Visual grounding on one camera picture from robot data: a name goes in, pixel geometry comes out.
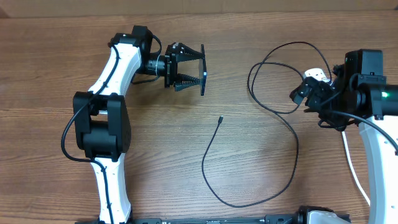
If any white power strip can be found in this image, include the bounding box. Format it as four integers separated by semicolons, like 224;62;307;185
303;68;330;83

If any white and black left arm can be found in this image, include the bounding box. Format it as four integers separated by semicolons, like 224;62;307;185
61;26;207;223

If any Samsung Galaxy smartphone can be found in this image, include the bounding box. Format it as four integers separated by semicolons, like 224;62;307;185
199;44;207;96

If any black USB charging cable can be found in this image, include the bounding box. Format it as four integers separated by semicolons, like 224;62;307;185
201;41;333;209

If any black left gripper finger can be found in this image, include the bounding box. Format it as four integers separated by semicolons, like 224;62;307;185
174;73;201;91
177;43;205;63

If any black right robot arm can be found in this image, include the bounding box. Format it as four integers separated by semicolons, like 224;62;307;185
290;49;397;223

